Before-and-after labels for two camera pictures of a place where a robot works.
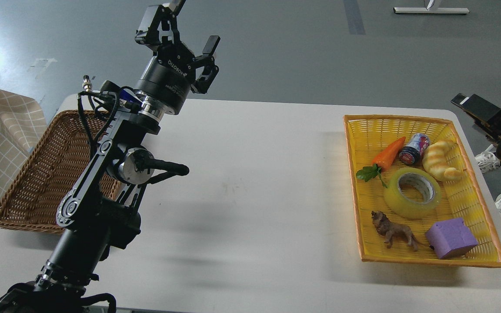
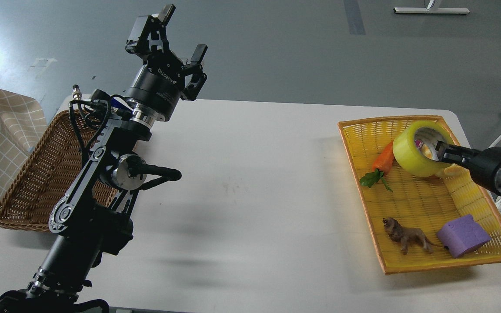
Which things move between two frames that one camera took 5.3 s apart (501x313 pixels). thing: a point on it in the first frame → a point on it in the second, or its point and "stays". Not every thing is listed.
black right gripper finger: [480, 110] → [483, 164]
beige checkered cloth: [6, 126] stays
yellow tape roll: [402, 207] → [409, 157]
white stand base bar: [428, 9] stays
